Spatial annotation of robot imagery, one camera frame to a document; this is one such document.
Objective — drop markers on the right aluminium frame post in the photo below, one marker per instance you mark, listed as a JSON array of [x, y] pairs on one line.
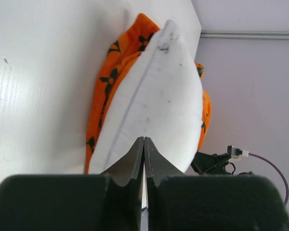
[[262, 35]]

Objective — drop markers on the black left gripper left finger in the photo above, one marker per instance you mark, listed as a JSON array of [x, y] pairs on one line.
[[110, 201]]

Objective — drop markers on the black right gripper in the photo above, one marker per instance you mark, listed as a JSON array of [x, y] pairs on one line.
[[206, 164]]

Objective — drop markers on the white pillow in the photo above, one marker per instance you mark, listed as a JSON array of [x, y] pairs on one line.
[[159, 98]]

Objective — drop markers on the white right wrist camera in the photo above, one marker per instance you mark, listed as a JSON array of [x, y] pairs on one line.
[[236, 153]]

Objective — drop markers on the orange black patterned pillowcase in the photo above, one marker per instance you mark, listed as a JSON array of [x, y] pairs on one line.
[[121, 56]]

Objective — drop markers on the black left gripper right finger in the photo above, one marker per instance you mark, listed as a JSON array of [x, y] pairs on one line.
[[177, 202]]

